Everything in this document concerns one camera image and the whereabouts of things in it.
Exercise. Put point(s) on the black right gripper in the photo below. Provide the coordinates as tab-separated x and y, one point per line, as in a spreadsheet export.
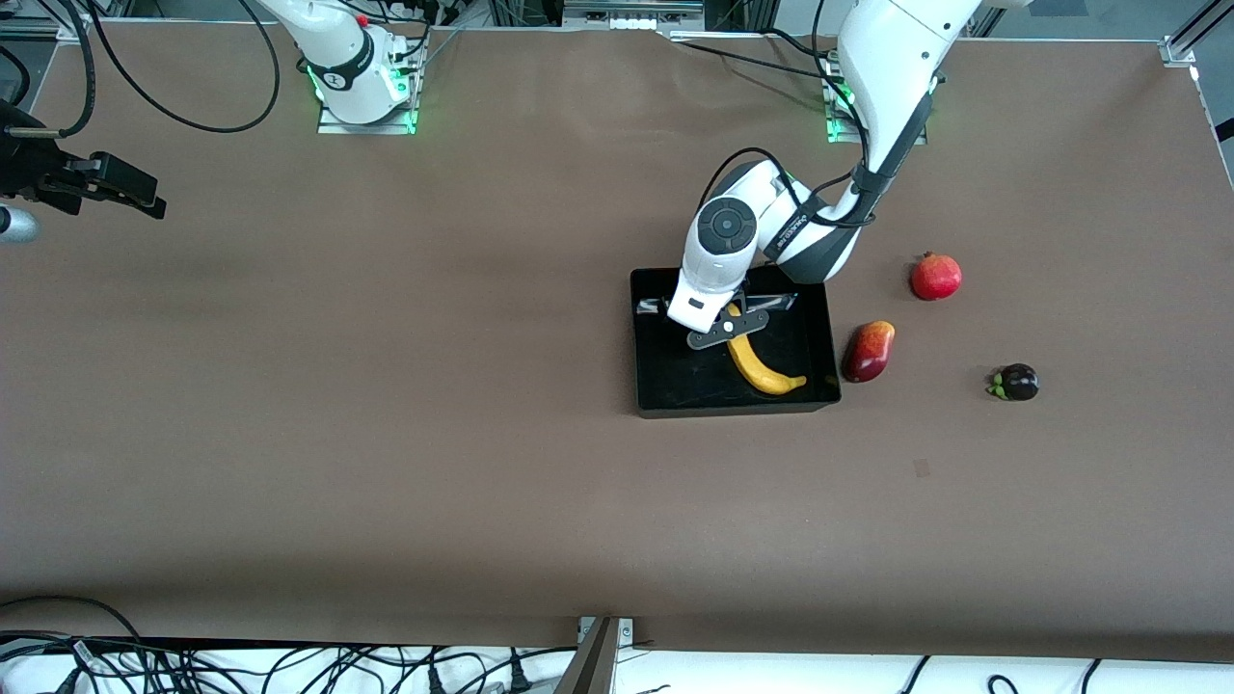
29	170

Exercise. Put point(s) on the black plastic tray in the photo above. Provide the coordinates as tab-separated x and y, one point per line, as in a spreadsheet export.
694	371

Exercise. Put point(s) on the yellow banana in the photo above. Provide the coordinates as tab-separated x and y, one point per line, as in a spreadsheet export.
762	376

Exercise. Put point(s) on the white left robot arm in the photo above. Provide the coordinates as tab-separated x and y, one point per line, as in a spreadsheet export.
897	58

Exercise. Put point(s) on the red yellow mango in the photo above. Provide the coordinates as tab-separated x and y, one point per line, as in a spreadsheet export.
868	352

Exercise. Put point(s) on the red pomegranate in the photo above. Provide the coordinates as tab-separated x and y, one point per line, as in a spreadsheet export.
936	278

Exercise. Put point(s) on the dark purple mangosteen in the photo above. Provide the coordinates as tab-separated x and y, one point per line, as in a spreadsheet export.
1017	383

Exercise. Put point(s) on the silver corner bracket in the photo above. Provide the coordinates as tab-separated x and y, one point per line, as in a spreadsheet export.
72	31
1178	53

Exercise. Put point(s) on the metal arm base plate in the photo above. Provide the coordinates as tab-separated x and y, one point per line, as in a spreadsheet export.
333	127
841	135

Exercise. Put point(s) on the grey metal frame bar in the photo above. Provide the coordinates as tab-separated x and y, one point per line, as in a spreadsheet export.
631	19

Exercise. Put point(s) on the silver table edge bracket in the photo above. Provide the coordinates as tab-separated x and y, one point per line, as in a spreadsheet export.
627	631

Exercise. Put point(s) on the aluminium camera post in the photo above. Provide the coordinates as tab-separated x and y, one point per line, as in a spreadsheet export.
590	670

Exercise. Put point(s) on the aluminium frame strut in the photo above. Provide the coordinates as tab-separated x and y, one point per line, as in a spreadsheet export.
1200	21

